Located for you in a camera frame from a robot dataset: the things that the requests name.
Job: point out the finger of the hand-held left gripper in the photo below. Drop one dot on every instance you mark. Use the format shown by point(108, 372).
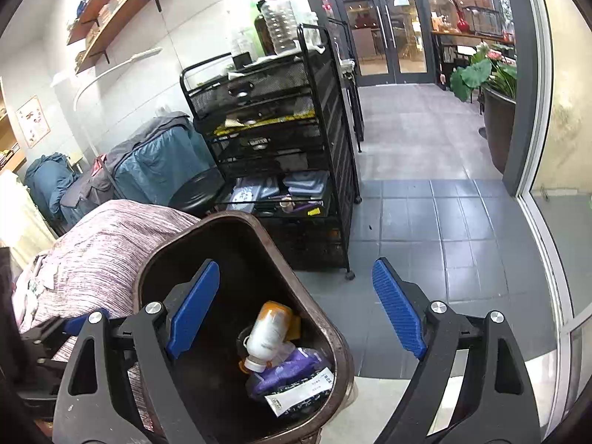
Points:
point(74, 324)
point(41, 379)

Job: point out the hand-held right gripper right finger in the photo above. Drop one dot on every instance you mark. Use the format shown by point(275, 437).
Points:
point(397, 305)

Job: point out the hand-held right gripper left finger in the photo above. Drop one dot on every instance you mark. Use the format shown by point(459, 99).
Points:
point(194, 305)

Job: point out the dark brown bin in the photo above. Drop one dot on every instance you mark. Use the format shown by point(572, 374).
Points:
point(222, 259)

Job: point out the orange and white drink bottle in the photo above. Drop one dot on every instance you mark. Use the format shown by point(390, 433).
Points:
point(270, 333)

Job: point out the purple tissue packet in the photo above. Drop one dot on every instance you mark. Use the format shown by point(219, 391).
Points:
point(291, 370)

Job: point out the pink spotted blanket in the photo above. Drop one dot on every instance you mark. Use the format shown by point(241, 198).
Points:
point(37, 280)

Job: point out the pale yellow cloth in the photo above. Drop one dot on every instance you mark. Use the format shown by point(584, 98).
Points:
point(21, 222)

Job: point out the black stool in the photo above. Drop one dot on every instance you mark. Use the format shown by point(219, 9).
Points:
point(196, 189)

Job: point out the blue cloth pile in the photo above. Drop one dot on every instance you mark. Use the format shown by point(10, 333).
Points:
point(46, 175)

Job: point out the blue-grey flat box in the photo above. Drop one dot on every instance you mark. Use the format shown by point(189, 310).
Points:
point(307, 182)

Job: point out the grey massage bed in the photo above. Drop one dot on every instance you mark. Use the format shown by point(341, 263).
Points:
point(152, 157)

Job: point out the red cloth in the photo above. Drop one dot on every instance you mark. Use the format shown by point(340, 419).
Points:
point(97, 167)

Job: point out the black mesh trolley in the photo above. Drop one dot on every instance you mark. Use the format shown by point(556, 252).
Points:
point(277, 148)

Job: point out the dark plant pot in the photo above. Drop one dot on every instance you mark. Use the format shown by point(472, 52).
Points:
point(499, 125)

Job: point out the black metal rack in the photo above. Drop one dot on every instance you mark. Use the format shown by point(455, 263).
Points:
point(354, 92)

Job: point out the green potted plant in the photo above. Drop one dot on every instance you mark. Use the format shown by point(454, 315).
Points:
point(485, 74)

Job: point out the white floor lamp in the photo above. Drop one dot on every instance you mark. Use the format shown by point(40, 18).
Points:
point(106, 71)

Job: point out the white pump bottle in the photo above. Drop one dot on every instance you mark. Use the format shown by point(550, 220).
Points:
point(240, 44)

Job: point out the glass double door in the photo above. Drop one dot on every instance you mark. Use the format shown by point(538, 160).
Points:
point(379, 27)

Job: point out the dark brown bottle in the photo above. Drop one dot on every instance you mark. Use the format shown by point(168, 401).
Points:
point(263, 34)

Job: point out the red vase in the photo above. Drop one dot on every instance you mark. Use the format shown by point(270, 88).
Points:
point(462, 22)

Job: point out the clear bottle with red cap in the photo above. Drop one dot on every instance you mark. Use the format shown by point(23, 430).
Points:
point(278, 23)

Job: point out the wooden wall cabinet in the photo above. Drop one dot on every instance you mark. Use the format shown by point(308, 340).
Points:
point(7, 148)

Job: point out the wall poster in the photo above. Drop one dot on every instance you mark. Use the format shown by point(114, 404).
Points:
point(32, 121)

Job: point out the wooden wall shelf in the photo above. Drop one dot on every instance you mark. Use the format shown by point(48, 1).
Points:
point(92, 7)
point(134, 7)

